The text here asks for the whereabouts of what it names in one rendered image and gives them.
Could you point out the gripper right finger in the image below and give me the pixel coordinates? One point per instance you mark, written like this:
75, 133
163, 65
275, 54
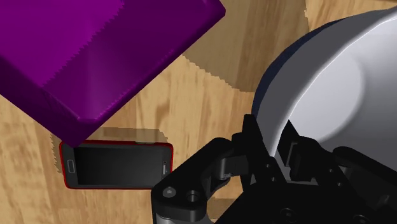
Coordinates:
356, 173

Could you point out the black smartphone with red edge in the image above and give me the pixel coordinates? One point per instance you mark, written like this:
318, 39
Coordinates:
121, 166

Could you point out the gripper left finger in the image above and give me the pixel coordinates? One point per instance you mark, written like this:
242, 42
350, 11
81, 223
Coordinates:
198, 173

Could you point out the white bowl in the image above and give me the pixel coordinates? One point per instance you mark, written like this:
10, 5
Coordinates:
335, 86

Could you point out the purple square tray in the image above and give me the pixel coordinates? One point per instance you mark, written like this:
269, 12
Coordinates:
93, 56

